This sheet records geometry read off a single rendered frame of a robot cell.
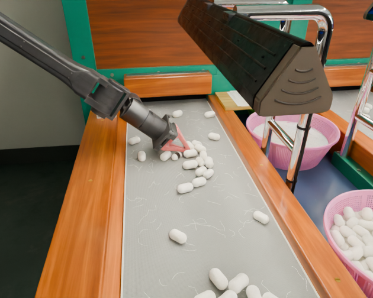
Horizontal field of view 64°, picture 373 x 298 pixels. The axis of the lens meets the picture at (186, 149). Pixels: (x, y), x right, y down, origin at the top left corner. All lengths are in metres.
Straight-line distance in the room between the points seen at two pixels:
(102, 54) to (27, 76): 1.06
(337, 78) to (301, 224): 0.76
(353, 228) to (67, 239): 0.53
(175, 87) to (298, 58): 0.77
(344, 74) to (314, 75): 0.96
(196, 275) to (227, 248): 0.08
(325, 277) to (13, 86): 1.96
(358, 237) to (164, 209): 0.38
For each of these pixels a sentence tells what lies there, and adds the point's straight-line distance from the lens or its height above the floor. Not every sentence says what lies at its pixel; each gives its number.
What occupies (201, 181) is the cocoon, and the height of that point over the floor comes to 0.76.
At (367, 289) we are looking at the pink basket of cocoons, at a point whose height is 0.73.
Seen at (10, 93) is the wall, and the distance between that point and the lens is 2.17.
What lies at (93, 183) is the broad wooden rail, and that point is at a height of 0.77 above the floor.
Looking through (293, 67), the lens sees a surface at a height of 1.09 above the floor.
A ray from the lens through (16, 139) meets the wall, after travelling 2.31.
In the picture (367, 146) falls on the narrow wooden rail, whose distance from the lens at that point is 0.93.
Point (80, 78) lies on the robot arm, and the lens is 0.70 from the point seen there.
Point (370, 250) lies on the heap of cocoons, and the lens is 0.64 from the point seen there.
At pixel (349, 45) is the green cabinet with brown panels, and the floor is 0.92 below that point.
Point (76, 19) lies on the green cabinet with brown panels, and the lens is 1.06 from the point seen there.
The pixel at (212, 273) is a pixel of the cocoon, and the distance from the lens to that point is 0.51.
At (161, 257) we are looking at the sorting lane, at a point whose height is 0.74.
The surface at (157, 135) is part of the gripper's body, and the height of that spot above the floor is 0.82.
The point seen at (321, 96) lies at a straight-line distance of 0.33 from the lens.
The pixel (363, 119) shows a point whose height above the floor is 0.85.
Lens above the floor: 1.17
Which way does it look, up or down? 31 degrees down
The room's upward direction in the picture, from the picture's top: straight up
